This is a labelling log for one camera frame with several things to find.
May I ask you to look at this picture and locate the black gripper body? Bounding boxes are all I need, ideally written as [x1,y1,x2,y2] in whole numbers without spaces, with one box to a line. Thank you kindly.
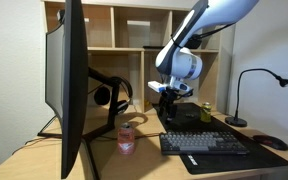
[161,87,194,108]

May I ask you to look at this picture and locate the grey mechanical keyboard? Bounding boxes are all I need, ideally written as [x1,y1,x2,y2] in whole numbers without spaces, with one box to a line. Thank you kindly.
[159,130,250,156]

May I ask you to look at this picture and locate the yellow soda can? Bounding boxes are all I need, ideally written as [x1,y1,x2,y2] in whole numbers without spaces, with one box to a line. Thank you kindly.
[199,101,213,123]

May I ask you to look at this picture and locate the black over-ear headphones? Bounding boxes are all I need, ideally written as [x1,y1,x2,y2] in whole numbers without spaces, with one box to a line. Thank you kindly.
[93,76,134,116]

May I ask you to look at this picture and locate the red soda can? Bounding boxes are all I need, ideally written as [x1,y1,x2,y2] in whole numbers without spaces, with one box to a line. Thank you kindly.
[117,122,137,156]

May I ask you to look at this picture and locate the light wooden shelf unit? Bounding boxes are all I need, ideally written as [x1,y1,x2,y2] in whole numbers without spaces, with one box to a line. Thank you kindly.
[40,0,236,114]

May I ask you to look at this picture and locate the black monitor stand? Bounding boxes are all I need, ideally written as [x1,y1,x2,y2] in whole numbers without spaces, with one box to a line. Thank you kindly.
[37,66,122,180]

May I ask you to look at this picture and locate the flat black device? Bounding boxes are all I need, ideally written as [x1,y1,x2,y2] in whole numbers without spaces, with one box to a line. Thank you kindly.
[142,45,167,50]

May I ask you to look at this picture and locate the black desk mat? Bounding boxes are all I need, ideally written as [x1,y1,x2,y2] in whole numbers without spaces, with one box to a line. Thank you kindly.
[151,102,288,175]

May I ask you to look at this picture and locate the black gooseneck desk lamp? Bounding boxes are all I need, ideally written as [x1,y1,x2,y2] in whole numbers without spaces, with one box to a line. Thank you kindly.
[224,68,288,128]

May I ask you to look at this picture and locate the curved black computer monitor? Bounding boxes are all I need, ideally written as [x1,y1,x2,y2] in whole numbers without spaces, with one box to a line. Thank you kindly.
[44,0,89,180]

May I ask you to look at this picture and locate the black computer mouse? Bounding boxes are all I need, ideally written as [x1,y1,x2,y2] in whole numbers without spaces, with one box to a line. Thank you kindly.
[252,134,288,152]

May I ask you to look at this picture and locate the webcam on monitor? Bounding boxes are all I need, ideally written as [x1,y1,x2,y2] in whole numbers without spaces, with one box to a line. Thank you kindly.
[56,9,66,23]

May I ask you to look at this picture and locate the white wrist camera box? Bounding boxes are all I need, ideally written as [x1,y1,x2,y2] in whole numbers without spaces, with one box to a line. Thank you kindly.
[147,80,169,94]

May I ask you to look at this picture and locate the black keyboard cable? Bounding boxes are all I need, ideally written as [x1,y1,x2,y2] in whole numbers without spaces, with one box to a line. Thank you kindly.
[101,132,162,140]

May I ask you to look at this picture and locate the black monitor power cable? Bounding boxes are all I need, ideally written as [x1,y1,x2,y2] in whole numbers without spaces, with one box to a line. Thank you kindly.
[11,136,62,156]

